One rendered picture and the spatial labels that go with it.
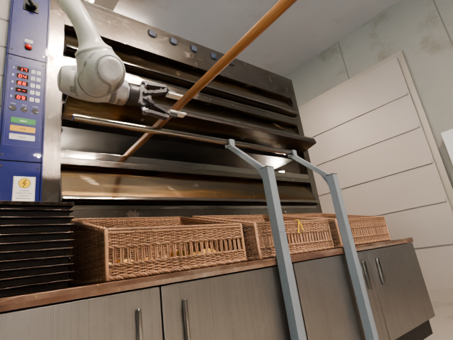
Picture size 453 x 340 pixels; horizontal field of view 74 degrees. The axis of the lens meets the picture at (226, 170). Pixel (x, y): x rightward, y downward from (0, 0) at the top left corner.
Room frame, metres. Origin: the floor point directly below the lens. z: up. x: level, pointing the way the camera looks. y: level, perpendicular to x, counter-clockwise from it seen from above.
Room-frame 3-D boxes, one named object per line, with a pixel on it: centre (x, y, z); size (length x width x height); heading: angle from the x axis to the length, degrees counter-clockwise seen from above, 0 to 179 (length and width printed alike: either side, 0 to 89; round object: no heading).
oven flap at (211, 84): (1.83, 0.04, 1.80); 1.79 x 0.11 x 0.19; 129
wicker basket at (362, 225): (2.02, -0.62, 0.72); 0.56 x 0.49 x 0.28; 129
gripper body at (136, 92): (0.95, 0.28, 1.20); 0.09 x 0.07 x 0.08; 129
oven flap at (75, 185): (1.83, 0.04, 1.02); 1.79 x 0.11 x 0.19; 129
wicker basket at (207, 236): (1.25, 0.33, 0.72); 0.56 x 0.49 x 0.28; 131
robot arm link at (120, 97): (0.90, 0.33, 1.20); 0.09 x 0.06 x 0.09; 39
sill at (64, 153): (1.85, 0.06, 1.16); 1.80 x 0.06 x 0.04; 129
